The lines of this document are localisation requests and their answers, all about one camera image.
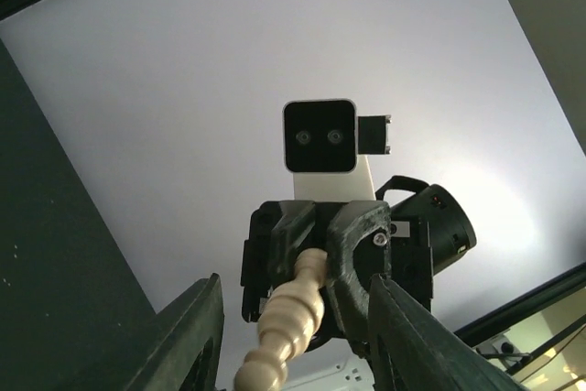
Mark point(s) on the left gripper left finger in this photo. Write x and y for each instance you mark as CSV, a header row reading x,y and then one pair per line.
x,y
184,354

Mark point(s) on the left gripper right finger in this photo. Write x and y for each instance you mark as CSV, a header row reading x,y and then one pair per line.
x,y
411,350

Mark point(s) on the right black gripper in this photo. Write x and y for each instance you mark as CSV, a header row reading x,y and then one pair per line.
x,y
410,232

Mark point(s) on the cream chess piece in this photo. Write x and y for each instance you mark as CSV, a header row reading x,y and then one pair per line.
x,y
291,317

